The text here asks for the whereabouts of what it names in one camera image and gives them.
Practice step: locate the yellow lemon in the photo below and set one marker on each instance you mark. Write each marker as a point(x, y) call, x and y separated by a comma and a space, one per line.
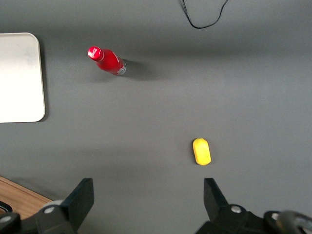
point(201, 151)

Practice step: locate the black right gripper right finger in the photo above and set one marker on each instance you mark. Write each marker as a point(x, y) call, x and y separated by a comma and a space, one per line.
point(217, 209)

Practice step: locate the wooden drawer cabinet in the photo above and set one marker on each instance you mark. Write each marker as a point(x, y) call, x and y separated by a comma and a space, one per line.
point(22, 195)

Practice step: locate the cream plastic tray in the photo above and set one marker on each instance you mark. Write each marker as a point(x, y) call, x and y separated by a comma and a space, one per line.
point(19, 78)

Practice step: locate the red soda bottle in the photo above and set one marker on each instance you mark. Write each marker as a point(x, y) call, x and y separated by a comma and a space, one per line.
point(109, 62)

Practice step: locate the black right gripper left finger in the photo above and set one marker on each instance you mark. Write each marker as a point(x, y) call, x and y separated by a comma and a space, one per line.
point(75, 202)

